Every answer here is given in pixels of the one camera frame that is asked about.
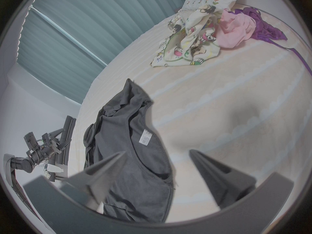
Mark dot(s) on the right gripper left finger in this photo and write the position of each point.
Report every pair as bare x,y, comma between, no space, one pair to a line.
97,179

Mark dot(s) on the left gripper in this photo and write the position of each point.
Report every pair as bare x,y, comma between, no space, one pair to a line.
51,145

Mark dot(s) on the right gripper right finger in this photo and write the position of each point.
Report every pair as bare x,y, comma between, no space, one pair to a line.
219,184

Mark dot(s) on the black T-shirt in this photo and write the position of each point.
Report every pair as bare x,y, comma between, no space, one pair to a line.
136,169

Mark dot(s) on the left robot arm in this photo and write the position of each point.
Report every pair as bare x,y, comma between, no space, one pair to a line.
24,164

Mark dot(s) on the bed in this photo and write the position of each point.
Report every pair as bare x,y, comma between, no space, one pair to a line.
219,94

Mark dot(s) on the blue-green curtain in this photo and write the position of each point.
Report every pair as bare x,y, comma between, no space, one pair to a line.
61,64
109,16

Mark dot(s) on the white printed garment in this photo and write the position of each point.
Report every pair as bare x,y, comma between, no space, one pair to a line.
185,50

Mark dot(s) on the pink garment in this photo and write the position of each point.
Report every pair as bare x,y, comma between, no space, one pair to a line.
231,33

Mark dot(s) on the purple garment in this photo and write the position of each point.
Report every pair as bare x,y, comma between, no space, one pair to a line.
265,30

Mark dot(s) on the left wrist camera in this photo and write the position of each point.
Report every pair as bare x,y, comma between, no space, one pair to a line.
30,138

